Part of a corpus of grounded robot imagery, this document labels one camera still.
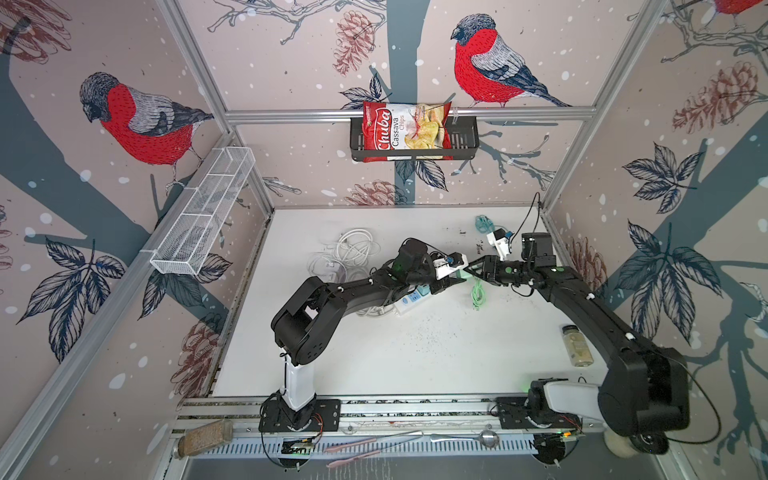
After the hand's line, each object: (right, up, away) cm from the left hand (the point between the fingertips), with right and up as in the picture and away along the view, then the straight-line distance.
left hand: (462, 271), depth 81 cm
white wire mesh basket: (-71, +17, -3) cm, 73 cm away
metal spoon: (+3, -38, -13) cm, 40 cm away
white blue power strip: (-16, -12, +10) cm, 23 cm away
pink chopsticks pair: (-31, -41, -15) cm, 54 cm away
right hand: (+1, -1, -1) cm, 1 cm away
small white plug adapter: (-40, -1, +12) cm, 42 cm away
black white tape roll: (+32, -37, -16) cm, 52 cm away
